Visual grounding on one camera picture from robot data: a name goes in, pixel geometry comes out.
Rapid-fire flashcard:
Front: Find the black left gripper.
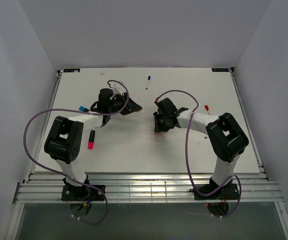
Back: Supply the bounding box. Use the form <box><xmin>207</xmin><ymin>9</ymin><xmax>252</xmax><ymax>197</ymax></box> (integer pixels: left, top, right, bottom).
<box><xmin>108</xmin><ymin>92</ymin><xmax>142</xmax><ymax>116</ymax></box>

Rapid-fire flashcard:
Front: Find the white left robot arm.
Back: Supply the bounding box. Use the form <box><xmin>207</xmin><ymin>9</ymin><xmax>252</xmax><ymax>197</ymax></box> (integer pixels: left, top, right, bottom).
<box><xmin>44</xmin><ymin>87</ymin><xmax>143</xmax><ymax>200</ymax></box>

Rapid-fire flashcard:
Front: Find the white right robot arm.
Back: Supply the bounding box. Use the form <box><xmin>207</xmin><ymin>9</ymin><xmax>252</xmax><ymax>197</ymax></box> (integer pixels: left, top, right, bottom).
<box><xmin>153</xmin><ymin>97</ymin><xmax>249</xmax><ymax>199</ymax></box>

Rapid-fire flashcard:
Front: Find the blue cap thin pen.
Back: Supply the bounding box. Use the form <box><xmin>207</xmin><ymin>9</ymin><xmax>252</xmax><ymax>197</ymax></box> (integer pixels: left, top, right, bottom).
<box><xmin>145</xmin><ymin>75</ymin><xmax>151</xmax><ymax>90</ymax></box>

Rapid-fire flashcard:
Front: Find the red cap thin pen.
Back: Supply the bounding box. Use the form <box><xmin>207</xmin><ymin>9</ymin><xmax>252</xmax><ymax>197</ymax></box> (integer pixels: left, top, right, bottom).
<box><xmin>204</xmin><ymin>105</ymin><xmax>210</xmax><ymax>116</ymax></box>

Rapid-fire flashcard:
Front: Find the blue black highlighter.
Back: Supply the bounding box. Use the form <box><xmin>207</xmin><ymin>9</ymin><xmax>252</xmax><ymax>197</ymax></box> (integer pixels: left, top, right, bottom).
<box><xmin>79</xmin><ymin>106</ymin><xmax>89</xmax><ymax>112</ymax></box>

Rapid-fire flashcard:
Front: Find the pink black highlighter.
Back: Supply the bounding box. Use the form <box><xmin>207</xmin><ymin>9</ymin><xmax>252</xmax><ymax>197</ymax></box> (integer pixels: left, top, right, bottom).
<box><xmin>87</xmin><ymin>130</ymin><xmax>96</xmax><ymax>150</ymax></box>

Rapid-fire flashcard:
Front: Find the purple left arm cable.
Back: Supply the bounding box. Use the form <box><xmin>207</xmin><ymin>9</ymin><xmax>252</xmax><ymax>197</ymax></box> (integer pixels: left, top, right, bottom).
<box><xmin>23</xmin><ymin>79</ymin><xmax>130</xmax><ymax>226</ymax></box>

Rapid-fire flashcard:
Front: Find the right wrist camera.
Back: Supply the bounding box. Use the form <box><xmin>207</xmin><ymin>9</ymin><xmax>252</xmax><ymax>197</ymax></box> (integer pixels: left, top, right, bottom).
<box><xmin>154</xmin><ymin>97</ymin><xmax>161</xmax><ymax>105</ymax></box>

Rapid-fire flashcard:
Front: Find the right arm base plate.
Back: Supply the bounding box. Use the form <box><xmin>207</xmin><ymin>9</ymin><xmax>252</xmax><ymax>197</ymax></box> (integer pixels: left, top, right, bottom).
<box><xmin>190</xmin><ymin>183</ymin><xmax>241</xmax><ymax>201</ymax></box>

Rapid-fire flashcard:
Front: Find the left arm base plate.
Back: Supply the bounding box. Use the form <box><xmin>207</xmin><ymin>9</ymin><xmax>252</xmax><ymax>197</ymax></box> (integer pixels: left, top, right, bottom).
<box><xmin>61</xmin><ymin>184</ymin><xmax>104</xmax><ymax>202</ymax></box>

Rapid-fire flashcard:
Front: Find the aluminium table frame rail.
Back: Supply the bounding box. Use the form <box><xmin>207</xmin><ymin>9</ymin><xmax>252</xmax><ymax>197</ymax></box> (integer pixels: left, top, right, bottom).
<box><xmin>13</xmin><ymin>172</ymin><xmax>284</xmax><ymax>204</ymax></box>

